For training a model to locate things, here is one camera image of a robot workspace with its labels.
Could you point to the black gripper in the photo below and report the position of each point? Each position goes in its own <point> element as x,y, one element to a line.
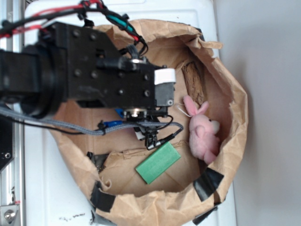
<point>96,75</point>

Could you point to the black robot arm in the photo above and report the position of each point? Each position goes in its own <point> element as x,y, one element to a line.
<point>29,79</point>

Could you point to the green wooden block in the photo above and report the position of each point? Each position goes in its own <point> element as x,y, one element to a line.
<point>157,163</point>

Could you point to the brown wooden piece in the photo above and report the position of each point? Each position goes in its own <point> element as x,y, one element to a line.
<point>193,76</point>

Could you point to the pink plush bunny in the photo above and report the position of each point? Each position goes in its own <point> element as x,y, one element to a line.
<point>204,144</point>

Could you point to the brown paper bag tray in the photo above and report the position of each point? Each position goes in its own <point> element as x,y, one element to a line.
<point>106,164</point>

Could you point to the aluminium rail with bracket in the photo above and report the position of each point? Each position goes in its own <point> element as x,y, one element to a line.
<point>12,185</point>

